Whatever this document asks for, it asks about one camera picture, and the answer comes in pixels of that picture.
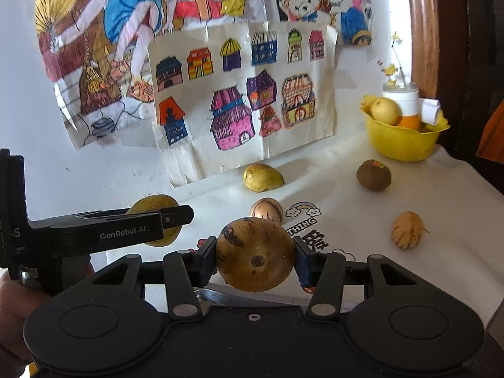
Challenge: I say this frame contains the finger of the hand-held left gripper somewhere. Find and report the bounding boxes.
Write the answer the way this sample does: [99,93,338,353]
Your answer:
[126,204,195,232]
[49,206,133,228]

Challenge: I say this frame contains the boy with fan drawing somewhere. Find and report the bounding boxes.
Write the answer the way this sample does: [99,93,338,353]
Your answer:
[33,0,273,151]

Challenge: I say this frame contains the round tan pepino melon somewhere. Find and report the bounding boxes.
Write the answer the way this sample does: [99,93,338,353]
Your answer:
[216,216,297,293]

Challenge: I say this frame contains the brown wooden door frame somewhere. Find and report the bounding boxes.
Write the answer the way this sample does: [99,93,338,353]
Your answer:
[405,0,440,99]

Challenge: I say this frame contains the white paper roll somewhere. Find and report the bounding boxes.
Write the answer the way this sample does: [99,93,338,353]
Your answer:
[419,97,443,125]

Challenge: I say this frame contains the white bottle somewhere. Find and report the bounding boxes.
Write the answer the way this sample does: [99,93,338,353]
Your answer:
[381,82,420,117]

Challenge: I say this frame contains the orange dress girl painting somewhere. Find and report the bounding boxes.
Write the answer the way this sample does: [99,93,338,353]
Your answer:
[476,98,504,163]

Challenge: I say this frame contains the person's left hand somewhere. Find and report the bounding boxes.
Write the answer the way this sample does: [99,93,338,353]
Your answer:
[0,271,54,360]

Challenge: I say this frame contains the girl with teddy bear drawing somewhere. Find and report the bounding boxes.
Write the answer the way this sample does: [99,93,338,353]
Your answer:
[272,0,373,49]

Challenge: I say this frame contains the colourful houses drawing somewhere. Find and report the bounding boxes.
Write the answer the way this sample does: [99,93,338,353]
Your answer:
[147,20,340,184]

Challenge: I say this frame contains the yellow green mango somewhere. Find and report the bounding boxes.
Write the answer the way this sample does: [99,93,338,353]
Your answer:
[129,194,180,248]
[243,163,285,193]

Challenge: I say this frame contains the brown kiwi with sticker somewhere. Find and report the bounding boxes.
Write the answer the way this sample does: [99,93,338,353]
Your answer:
[356,158,392,192]

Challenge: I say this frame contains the white printed table mat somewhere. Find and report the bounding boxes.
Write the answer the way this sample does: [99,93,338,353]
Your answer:
[169,130,504,325]

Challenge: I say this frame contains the yellow flower sprig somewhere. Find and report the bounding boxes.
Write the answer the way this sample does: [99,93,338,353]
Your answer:
[377,31,411,87]

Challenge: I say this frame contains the yellow plastic bowl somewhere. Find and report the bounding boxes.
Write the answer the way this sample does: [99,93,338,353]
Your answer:
[360,95,451,162]

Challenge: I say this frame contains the pale striped pepino melon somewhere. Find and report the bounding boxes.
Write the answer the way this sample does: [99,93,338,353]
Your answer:
[249,197,284,225]

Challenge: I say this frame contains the orange striped pepino melon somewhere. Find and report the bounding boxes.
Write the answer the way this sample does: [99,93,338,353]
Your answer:
[391,210,428,251]

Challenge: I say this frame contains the metal tray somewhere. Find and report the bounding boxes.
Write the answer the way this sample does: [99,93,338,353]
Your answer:
[193,287,312,309]

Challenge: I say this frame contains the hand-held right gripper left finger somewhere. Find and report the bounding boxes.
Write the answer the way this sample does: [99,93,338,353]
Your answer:
[90,238,220,320]

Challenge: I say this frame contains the orange in bowl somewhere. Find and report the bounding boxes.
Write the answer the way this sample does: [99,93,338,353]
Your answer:
[396,114,424,132]

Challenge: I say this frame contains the yellow pear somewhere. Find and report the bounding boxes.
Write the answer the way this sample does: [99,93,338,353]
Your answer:
[369,97,403,126]

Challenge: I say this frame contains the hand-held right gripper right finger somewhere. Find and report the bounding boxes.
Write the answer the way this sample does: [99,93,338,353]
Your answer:
[293,238,418,320]

